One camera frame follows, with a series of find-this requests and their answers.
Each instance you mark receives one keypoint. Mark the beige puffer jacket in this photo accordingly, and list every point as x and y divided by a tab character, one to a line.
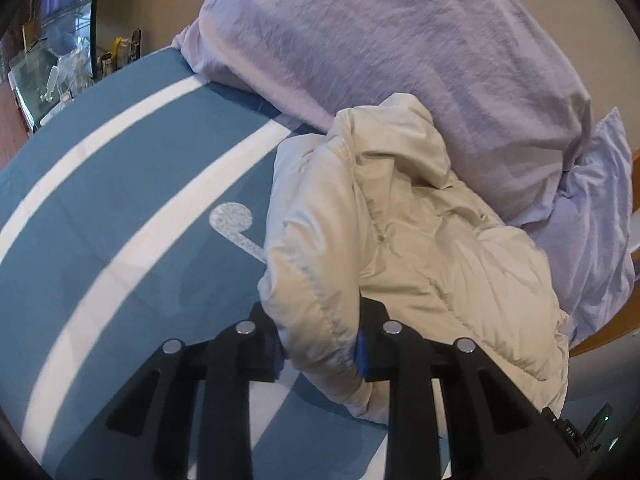
373	209

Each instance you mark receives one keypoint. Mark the blue white striped bedsheet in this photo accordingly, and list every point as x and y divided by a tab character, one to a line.
135	216

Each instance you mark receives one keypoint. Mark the small lavender pillow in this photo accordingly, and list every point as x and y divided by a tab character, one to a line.
587	235

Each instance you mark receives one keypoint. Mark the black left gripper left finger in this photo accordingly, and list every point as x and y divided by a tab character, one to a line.
183	393

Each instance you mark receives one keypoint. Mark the glass desk with clutter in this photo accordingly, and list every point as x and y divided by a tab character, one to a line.
51	71

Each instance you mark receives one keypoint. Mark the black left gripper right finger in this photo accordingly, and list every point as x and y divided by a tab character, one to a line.
493	430

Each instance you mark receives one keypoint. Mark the large lavender pillow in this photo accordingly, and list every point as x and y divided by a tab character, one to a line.
505	98

